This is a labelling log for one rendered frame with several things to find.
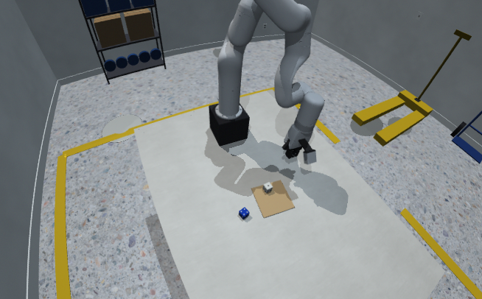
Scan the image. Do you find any grey die with black pips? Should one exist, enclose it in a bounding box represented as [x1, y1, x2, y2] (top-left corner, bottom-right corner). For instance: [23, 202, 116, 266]
[263, 182, 273, 193]

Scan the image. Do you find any tan flat mat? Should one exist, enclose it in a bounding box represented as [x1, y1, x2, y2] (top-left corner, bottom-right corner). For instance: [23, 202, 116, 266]
[251, 180, 295, 218]

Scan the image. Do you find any blue die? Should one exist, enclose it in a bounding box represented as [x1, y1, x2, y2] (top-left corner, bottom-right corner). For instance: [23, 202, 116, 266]
[239, 207, 249, 219]

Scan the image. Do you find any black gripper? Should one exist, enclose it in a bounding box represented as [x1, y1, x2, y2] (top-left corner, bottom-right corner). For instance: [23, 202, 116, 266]
[282, 124, 313, 159]

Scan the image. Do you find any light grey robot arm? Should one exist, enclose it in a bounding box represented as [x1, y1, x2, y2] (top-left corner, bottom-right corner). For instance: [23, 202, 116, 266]
[215, 0, 324, 133]

